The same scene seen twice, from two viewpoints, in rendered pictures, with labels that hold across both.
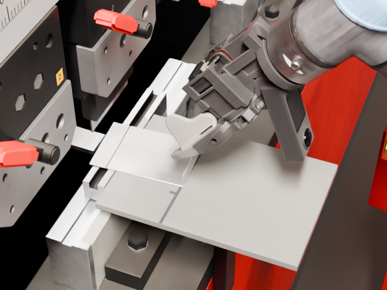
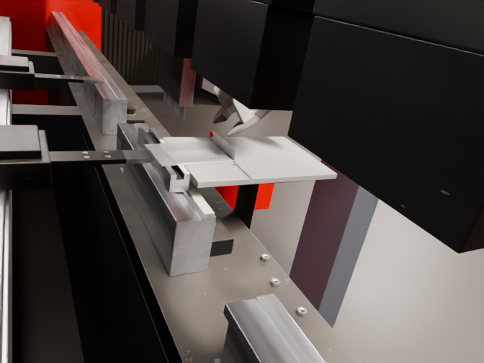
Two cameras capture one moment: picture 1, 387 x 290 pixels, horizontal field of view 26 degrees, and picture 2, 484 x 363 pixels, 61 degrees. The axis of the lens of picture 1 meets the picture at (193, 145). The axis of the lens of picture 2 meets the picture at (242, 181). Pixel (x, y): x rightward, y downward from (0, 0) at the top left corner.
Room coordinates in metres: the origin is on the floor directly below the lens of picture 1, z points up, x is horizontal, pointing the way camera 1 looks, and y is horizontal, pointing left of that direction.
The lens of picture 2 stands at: (0.33, 0.51, 1.26)
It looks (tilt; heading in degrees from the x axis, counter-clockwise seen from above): 25 degrees down; 307
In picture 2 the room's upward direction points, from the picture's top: 11 degrees clockwise
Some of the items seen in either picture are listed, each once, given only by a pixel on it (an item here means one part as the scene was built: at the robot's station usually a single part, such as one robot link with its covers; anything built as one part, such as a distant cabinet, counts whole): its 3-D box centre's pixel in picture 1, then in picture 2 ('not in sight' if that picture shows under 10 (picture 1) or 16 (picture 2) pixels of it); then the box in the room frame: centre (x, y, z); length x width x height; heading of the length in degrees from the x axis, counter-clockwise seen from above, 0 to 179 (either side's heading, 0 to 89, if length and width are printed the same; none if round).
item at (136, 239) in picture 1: (137, 240); not in sight; (0.71, 0.07, 0.91); 0.03 x 0.03 x 0.02
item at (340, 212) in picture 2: not in sight; (329, 247); (0.86, -0.86, 0.39); 0.18 x 0.18 x 0.78; 81
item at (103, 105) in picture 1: (107, 77); (176, 78); (0.79, 0.10, 1.13); 0.10 x 0.02 x 0.10; 158
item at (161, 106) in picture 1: (127, 142); (160, 156); (0.83, 0.09, 0.99); 0.20 x 0.03 x 0.03; 158
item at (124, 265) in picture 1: (168, 200); (186, 202); (0.81, 0.04, 0.89); 0.30 x 0.05 x 0.03; 158
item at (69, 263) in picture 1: (135, 166); (155, 184); (0.84, 0.08, 0.92); 0.39 x 0.06 x 0.10; 158
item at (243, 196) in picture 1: (219, 186); (248, 158); (0.74, -0.03, 1.00); 0.26 x 0.18 x 0.01; 68
